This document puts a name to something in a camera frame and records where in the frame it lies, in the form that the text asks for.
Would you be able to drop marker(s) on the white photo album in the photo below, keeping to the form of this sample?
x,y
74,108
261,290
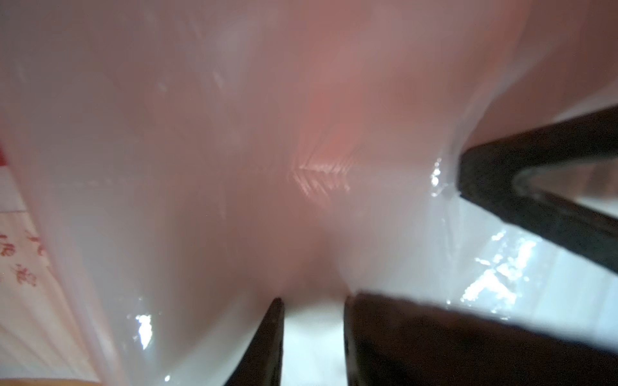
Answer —
x,y
187,162

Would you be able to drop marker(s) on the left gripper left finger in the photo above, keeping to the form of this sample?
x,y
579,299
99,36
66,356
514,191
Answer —
x,y
262,362

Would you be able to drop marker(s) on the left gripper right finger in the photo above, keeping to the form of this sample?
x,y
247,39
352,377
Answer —
x,y
398,342

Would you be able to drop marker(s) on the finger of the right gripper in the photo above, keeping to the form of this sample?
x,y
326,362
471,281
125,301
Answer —
x,y
496,176

